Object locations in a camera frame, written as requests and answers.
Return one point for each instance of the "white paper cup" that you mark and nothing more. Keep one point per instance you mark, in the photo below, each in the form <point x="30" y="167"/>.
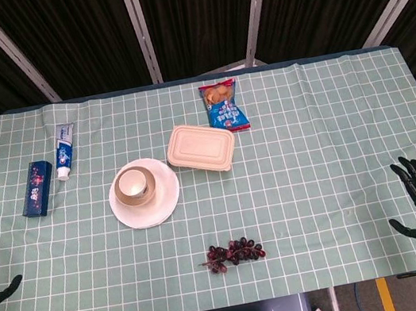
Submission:
<point x="131" y="183"/>

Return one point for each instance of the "white paper plate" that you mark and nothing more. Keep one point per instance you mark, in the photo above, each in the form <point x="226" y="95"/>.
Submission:
<point x="167" y="199"/>

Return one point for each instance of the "dark blue toothpaste box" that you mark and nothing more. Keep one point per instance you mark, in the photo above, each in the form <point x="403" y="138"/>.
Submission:
<point x="38" y="189"/>

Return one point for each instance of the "green checked tablecloth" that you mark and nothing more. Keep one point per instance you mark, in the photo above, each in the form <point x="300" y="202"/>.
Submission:
<point x="318" y="184"/>

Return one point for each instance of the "blue white toothpaste tube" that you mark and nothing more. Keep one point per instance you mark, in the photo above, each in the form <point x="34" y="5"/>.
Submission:
<point x="63" y="154"/>

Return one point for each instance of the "beige bowl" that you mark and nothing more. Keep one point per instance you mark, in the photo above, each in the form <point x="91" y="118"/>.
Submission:
<point x="151" y="181"/>

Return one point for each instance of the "dark red grape bunch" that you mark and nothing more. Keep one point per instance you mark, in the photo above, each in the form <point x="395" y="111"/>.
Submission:
<point x="237" y="254"/>

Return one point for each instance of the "blue red snack bag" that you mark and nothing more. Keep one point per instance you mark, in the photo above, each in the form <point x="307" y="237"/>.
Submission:
<point x="225" y="114"/>

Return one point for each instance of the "beige lidded lunch box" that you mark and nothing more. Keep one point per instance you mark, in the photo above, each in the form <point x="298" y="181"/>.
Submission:
<point x="200" y="148"/>

